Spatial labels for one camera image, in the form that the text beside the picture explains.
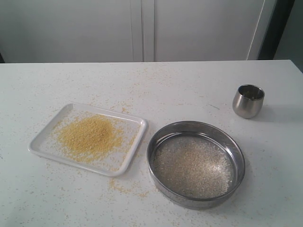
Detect round steel mesh sieve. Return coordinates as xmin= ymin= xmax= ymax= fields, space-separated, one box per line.
xmin=146 ymin=121 xmax=245 ymax=210

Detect stainless steel cup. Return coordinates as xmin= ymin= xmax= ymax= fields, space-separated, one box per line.
xmin=232 ymin=84 xmax=265 ymax=119

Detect pile of beige sand grains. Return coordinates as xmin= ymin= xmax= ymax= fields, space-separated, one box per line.
xmin=51 ymin=110 xmax=140 ymax=172

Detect white rectangular plastic tray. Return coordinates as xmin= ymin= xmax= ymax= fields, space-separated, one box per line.
xmin=28 ymin=103 xmax=147 ymax=177

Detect white rice grains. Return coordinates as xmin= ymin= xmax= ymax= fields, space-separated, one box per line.
xmin=154 ymin=137 xmax=233 ymax=199

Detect white cabinet with doors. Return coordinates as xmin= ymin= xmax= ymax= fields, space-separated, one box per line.
xmin=0 ymin=0 xmax=276 ymax=63

